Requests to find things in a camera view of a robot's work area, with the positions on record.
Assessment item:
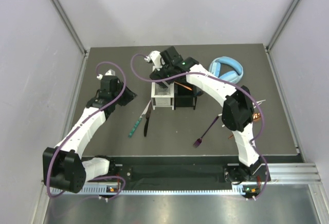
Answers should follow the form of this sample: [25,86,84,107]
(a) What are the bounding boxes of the perforated cable duct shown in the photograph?
[51,184,249,196]

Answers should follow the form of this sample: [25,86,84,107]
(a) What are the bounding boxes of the copper fork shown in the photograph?
[174,81,193,91]

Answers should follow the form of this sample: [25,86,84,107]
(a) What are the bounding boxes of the copper spoon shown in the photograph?
[228,113,262,139]

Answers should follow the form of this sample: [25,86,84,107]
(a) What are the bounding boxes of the white utensil container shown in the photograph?
[151,82,175,110]

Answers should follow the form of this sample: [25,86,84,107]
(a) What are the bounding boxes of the black knife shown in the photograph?
[143,102,153,137]

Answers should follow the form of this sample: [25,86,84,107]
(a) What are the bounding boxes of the white-blade green-handle knife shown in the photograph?
[128,100,151,138]

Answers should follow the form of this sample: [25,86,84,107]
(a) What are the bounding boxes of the light blue headphones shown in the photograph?
[208,57,244,84]

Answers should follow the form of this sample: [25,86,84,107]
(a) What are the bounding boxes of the black utensil container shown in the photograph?
[174,80,197,110]

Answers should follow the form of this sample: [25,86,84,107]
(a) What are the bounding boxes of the purple fork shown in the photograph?
[193,116,219,148]

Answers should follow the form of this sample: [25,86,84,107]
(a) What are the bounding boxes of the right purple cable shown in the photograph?
[130,53,269,201]

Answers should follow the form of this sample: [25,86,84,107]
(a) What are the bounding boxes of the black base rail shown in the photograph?
[101,156,271,190]

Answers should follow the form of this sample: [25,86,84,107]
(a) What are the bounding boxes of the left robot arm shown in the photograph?
[42,69,137,193]

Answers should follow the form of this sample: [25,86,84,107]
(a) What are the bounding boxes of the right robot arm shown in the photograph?
[144,46,261,183]

